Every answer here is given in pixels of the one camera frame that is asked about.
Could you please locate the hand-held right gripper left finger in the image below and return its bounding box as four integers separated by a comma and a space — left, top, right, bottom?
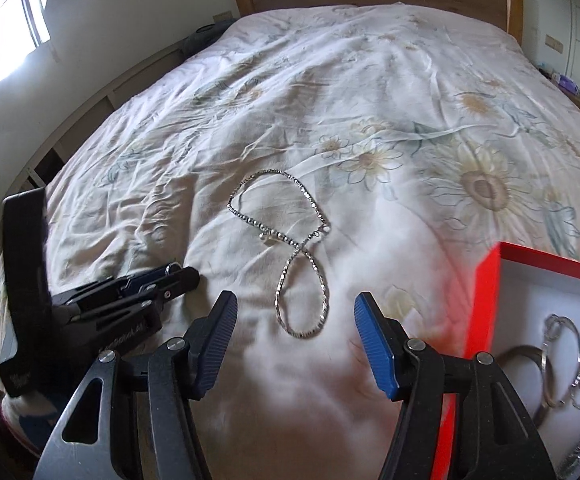
34, 290, 239, 480

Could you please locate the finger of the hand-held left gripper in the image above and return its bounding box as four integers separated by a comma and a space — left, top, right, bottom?
51, 265, 179, 309
66, 266, 201, 329

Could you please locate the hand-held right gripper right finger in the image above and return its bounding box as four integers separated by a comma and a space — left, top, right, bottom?
353, 291, 557, 480

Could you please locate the silver chain necklace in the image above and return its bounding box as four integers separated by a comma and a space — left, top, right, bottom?
226, 169, 331, 340

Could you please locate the red jewelry box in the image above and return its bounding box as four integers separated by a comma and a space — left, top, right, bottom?
432, 241, 580, 480

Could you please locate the twisted silver bracelet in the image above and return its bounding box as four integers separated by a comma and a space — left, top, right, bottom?
542, 314, 580, 361

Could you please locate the plain silver bangle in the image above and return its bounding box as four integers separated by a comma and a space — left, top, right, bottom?
496, 344, 571, 431

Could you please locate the silver wristwatch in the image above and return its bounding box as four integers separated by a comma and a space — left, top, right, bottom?
557, 426, 580, 479

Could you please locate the floral bed sheet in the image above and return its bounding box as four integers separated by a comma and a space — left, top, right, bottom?
0, 2, 580, 480

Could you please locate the dark bag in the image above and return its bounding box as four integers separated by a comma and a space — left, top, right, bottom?
182, 22, 221, 56

